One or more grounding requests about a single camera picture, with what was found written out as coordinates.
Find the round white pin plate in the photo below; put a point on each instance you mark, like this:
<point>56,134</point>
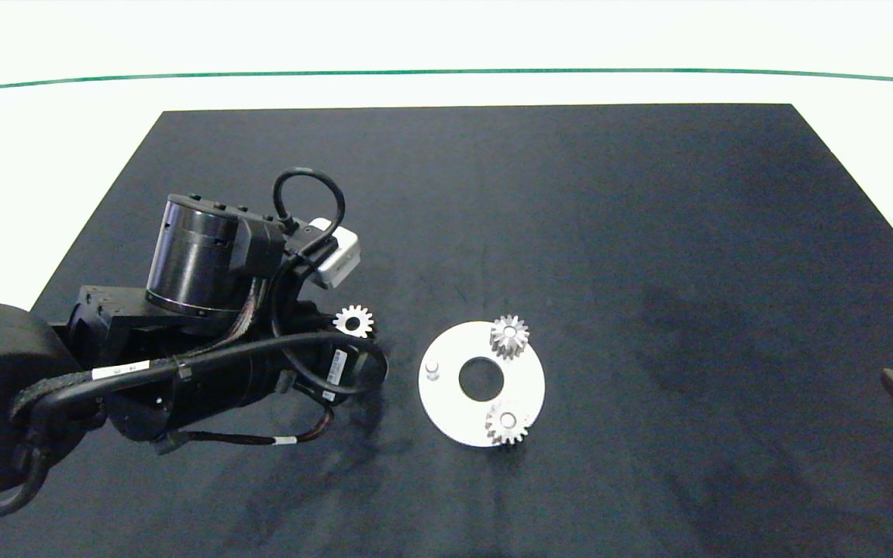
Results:
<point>446,403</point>

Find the small steel planetary gear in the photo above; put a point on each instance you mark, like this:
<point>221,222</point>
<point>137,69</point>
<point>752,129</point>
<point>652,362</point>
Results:
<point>517,426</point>
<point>362,316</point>
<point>518,338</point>

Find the boxy silver wrist camera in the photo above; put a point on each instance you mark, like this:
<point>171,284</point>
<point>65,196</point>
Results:
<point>338,260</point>

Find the dark rectangular work mat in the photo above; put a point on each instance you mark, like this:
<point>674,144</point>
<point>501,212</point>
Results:
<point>570,194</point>

